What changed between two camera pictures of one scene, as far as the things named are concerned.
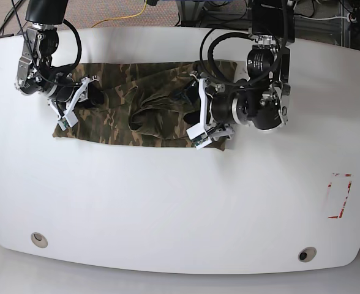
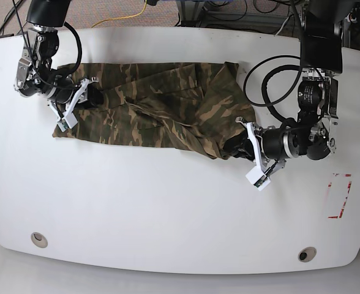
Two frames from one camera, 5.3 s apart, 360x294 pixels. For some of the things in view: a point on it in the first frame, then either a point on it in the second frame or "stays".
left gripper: (96, 96) stays
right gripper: (217, 107) to (268, 144)
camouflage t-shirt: (150, 102) stays
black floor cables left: (0, 32) stays
